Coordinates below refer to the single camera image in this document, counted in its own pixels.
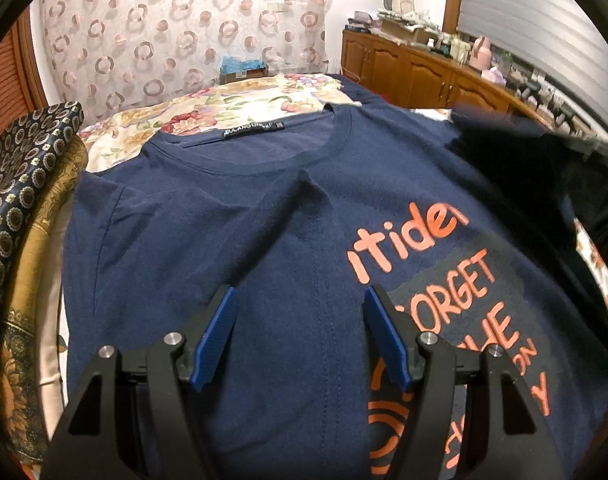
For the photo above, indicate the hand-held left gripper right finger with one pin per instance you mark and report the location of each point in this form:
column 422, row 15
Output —
column 386, row 340

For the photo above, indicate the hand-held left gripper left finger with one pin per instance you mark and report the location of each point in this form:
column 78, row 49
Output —
column 215, row 340

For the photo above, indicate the navy t-shirt with orange print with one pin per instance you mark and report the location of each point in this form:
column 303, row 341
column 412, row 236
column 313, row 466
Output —
column 264, row 220

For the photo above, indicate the white sheet with orange flowers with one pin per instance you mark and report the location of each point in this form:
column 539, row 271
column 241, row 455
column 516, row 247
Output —
column 596, row 270

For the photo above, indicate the beige floral blanket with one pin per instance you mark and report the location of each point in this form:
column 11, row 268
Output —
column 194, row 115

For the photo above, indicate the dark floral patterned cushion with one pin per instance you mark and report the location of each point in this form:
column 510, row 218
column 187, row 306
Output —
column 29, row 160

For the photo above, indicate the wooden cabinet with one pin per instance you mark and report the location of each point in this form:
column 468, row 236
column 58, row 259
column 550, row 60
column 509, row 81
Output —
column 414, row 75

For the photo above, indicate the pink kettle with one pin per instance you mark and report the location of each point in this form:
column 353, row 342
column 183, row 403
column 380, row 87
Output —
column 482, row 52

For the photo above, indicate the circle patterned curtain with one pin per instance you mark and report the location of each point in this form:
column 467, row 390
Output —
column 174, row 25

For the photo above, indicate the clutter of small household things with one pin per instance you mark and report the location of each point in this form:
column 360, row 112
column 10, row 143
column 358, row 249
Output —
column 414, row 22

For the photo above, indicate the wooden wardrobe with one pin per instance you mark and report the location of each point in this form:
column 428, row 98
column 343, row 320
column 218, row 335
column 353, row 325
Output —
column 26, row 75

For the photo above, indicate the grey window blind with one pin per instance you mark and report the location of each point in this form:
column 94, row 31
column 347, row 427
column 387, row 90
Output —
column 534, row 15

